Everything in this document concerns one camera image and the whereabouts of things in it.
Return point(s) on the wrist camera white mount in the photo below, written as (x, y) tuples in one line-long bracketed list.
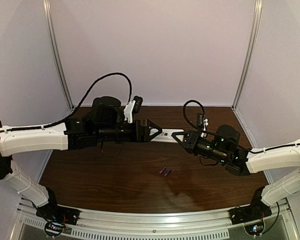
[(133, 107), (202, 124)]

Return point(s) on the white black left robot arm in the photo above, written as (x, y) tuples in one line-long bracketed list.
[(106, 122)]

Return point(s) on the left aluminium frame post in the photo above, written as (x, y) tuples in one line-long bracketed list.
[(56, 53)]

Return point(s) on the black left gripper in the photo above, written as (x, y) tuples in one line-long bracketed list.
[(144, 136)]

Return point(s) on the right circuit board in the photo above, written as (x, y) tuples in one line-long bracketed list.
[(255, 228)]

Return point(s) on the circuit board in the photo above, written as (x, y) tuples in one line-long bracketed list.
[(53, 228), (255, 228)]

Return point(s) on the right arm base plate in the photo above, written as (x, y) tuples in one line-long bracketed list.
[(248, 213)]

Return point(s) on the front aluminium rail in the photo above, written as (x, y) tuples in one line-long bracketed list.
[(200, 225)]

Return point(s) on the left circuit board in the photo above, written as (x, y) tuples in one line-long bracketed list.
[(53, 228)]

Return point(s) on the white remote control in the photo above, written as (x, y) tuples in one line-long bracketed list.
[(166, 136)]

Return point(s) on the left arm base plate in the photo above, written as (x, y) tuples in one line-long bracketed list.
[(60, 214)]

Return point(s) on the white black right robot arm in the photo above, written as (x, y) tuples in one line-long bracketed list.
[(239, 161)]

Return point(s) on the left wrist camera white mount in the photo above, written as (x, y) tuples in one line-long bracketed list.
[(133, 107)]

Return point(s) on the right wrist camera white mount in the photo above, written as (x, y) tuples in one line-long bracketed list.
[(202, 124)]

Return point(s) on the aluminium frame post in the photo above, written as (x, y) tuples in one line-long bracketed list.
[(56, 53), (253, 37)]

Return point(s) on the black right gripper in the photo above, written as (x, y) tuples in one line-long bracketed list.
[(192, 137)]

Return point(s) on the right aluminium frame post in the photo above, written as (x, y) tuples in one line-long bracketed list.
[(253, 37)]

